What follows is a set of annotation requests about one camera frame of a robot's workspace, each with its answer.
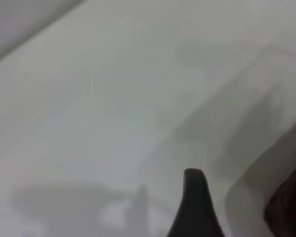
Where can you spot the black woven wicker basket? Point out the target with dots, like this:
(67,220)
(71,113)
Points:
(291,209)

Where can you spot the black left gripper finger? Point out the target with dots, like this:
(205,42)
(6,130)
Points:
(195,209)

